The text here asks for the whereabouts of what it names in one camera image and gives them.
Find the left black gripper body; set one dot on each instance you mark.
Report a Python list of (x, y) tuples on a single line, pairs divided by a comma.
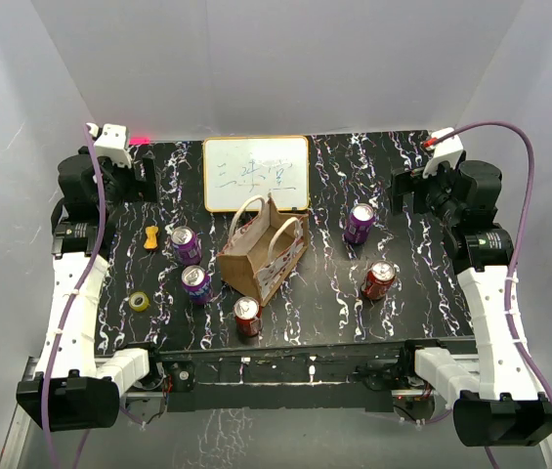
[(119, 181)]

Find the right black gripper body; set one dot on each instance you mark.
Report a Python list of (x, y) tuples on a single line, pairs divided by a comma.
[(435, 191)]

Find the purple can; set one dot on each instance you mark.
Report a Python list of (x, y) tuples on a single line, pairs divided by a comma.
[(197, 283), (187, 245), (359, 223)]

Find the red cola can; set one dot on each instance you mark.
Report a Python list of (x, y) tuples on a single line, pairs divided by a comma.
[(248, 316), (378, 279)]

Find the brown canvas tote bag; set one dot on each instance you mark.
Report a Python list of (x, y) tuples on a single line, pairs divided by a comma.
[(264, 245)]

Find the red cola can front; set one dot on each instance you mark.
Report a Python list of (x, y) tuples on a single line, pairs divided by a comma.
[(248, 316)]

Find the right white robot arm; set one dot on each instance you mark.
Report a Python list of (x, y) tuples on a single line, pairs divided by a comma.
[(503, 404)]

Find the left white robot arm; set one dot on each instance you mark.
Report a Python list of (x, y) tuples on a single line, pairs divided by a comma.
[(68, 389)]

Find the pink marker strip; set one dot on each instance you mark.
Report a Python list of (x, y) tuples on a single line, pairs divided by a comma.
[(139, 141)]

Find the orange bone toy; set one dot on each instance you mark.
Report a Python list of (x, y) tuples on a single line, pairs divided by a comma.
[(151, 241)]

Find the yellow tape roll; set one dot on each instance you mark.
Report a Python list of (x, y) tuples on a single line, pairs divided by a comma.
[(138, 301)]

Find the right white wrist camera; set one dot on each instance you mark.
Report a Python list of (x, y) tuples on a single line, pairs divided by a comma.
[(447, 151)]

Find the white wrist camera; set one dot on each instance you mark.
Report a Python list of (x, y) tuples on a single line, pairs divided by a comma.
[(111, 141), (447, 151)]

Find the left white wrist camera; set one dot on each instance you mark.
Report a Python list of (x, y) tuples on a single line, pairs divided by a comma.
[(111, 141)]

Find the small whiteboard orange frame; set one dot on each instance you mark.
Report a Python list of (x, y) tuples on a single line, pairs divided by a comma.
[(237, 168)]

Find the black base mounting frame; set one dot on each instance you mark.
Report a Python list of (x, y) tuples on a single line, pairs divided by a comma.
[(365, 376)]

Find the aluminium rail frame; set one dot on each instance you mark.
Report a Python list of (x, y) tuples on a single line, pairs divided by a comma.
[(470, 361)]

